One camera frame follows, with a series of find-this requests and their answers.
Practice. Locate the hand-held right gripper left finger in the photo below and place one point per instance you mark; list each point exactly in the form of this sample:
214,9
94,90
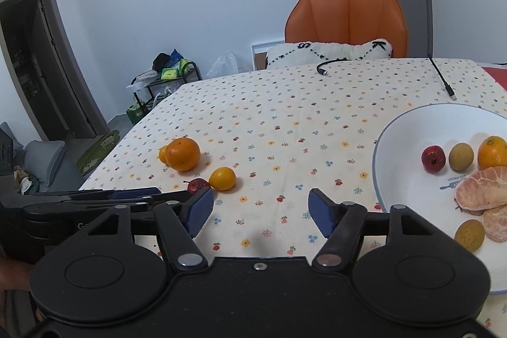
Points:
200,209

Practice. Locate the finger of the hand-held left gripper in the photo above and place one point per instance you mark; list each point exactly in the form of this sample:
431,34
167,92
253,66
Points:
134,192
71,212

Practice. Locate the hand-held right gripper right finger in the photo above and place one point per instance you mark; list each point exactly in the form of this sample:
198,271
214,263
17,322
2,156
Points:
319,211

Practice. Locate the small red fruit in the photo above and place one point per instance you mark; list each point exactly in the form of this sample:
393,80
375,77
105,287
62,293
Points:
433,159
197,184

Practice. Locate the white plate with blue print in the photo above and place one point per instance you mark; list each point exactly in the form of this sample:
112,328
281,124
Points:
412,140

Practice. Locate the longan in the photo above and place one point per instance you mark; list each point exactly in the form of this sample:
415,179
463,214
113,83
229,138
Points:
461,156
469,236

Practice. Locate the peeled tangerine piece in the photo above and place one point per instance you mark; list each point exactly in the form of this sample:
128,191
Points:
497,223
481,189

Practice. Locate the mandarin orange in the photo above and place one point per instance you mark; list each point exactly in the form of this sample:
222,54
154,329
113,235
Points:
493,152
183,154

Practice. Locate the person's left hand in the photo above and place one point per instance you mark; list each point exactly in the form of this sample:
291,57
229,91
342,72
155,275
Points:
14,274

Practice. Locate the yellow kumquat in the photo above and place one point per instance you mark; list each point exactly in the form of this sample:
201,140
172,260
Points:
222,178

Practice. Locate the small orange kumquat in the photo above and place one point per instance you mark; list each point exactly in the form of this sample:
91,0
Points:
162,155

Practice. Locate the crumpled cloth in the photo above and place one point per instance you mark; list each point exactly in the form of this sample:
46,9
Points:
25,181

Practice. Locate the green flat board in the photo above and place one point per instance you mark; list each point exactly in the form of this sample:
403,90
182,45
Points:
97,154

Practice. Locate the grey floor cushion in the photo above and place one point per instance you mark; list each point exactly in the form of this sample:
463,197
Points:
43,161

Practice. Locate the green box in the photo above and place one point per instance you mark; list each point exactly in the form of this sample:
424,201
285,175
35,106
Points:
136,113

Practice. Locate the black metal rack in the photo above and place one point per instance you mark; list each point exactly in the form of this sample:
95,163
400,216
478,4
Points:
190,74

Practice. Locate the black bag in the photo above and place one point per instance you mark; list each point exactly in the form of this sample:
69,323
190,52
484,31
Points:
160,61

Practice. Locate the blue and green packet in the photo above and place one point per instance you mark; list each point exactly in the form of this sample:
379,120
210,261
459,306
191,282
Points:
175,57

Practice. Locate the clear plastic bag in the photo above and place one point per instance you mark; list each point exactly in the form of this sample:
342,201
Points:
227,64

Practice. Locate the white cushion with black pattern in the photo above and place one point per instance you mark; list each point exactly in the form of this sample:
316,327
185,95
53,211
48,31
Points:
336,52

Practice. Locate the white framed board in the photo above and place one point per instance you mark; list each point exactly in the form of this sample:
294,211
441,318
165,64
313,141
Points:
259,47

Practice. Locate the orange chair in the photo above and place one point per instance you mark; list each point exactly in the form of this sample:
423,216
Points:
348,17

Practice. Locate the red printed table mat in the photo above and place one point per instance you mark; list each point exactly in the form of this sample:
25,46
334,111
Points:
497,76

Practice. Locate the dark door frame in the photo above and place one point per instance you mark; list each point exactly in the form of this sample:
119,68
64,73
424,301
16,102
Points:
59,64

